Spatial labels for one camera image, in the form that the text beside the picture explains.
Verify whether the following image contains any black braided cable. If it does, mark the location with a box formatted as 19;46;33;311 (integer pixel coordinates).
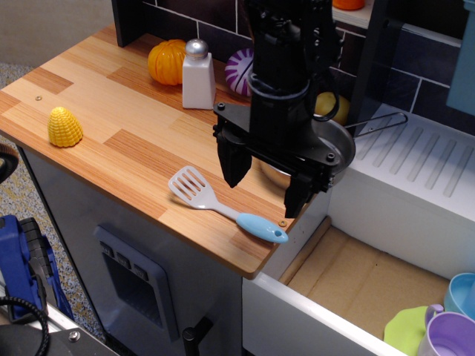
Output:
0;296;50;356

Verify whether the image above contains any white dish drainer sink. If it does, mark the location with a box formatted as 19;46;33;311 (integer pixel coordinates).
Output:
329;105;474;278

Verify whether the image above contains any light blue cabinet panel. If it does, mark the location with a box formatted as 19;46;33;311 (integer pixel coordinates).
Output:
447;1;474;116

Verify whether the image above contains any purple toy cup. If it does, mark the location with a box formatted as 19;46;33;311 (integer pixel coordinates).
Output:
417;304;474;356

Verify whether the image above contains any yellow toy lemon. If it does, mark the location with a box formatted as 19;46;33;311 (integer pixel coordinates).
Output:
315;92;350;126

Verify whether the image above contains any white spatula blue handle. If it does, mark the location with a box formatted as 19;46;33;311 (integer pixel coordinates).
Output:
168;165;289;244

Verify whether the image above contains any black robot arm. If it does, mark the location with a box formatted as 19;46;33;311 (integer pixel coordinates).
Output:
214;1;342;218

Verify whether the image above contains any orange object on shelf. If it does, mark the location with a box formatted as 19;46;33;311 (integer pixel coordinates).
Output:
332;0;365;11

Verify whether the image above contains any green toy plate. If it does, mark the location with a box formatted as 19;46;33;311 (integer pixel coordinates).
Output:
383;306;428;356

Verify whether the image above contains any silver metal pan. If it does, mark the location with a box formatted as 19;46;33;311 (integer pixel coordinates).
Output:
258;112;409;188

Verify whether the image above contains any black oven handle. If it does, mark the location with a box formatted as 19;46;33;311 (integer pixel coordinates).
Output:
182;317;214;356

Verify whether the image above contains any purple striped toy ball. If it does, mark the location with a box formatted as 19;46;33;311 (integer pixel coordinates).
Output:
225;48;254;97

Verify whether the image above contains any blue clamp tool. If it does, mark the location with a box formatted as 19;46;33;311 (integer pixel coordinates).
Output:
1;215;73;318

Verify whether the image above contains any black rounded object left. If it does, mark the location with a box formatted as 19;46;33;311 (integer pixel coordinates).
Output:
0;143;19;183

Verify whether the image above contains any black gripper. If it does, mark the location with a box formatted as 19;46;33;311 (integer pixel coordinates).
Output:
213;102;339;218

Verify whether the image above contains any orange toy pumpkin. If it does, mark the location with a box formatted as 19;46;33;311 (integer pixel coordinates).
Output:
148;39;186;86

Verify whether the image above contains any yellow toy corn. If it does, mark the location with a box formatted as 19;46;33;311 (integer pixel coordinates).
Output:
47;107;83;148

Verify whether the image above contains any grey toy oven door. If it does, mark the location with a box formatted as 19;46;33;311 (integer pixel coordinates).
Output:
94;225;178;343

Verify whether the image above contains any blue toy cup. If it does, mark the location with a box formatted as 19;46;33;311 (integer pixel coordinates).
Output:
444;272;474;320

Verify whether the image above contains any white salt shaker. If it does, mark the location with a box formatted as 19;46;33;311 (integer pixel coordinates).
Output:
182;39;216;110

